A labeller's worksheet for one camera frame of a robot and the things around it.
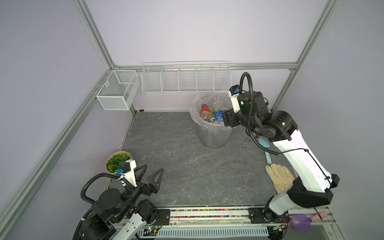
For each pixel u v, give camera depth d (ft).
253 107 1.33
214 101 2.85
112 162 2.61
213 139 2.97
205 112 2.91
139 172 1.96
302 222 2.32
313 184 1.28
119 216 1.48
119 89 3.42
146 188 1.67
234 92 1.68
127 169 1.60
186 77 3.26
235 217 2.47
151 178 1.65
